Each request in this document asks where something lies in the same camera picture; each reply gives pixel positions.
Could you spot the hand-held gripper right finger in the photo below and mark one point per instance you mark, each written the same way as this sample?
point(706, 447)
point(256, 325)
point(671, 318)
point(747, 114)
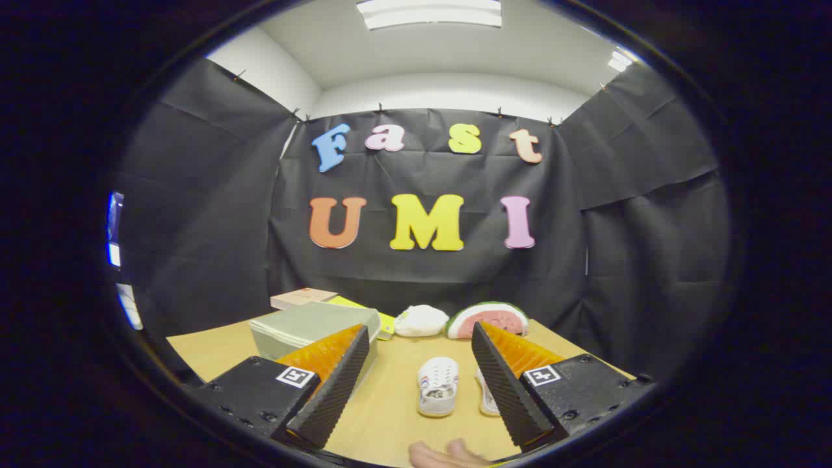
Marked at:
point(507, 390)

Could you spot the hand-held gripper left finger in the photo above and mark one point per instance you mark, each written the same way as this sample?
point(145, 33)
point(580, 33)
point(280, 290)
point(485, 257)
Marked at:
point(338, 390)

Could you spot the white shoe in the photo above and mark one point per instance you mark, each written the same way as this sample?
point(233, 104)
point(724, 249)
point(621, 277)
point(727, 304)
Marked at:
point(437, 390)
point(486, 396)

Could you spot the cream fabric storage box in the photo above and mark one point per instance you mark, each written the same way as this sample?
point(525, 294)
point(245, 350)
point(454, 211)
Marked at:
point(268, 348)

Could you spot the watermelon plush toy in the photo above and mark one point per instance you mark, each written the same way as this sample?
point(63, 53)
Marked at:
point(484, 322)

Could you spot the yellow book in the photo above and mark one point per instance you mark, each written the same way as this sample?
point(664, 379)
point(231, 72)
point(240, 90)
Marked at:
point(386, 324)

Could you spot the beige book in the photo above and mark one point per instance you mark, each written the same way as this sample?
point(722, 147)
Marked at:
point(299, 298)

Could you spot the white plush toy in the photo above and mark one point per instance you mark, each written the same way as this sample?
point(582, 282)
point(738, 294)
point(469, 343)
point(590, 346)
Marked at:
point(421, 320)

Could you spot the white paper sheet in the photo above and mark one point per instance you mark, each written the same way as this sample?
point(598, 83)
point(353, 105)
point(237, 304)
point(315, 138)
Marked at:
point(129, 305)

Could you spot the lit computer screen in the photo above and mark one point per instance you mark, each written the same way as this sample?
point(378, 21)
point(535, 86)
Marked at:
point(115, 227)

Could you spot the ceiling light panel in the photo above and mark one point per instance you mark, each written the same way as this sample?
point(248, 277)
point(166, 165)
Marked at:
point(619, 60)
point(429, 13)

